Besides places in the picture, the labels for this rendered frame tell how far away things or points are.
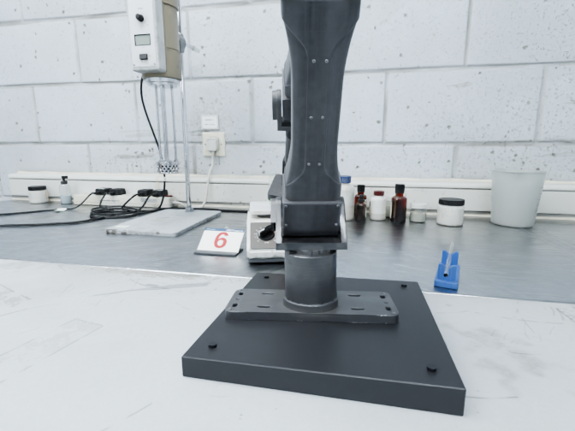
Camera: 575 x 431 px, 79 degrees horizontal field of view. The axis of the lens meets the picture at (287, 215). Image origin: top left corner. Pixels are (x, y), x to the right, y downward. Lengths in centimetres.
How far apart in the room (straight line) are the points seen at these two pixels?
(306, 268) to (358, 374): 12
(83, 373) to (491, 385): 39
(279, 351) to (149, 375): 13
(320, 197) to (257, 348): 17
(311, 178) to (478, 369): 25
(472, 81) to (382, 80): 26
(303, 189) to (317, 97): 10
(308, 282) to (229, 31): 107
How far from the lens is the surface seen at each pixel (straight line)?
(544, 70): 133
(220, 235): 76
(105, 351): 45
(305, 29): 32
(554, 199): 130
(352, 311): 42
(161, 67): 99
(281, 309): 42
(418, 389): 34
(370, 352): 36
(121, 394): 38
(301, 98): 33
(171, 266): 68
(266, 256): 65
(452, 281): 61
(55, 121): 170
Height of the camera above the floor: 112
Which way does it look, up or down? 11 degrees down
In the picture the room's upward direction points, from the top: straight up
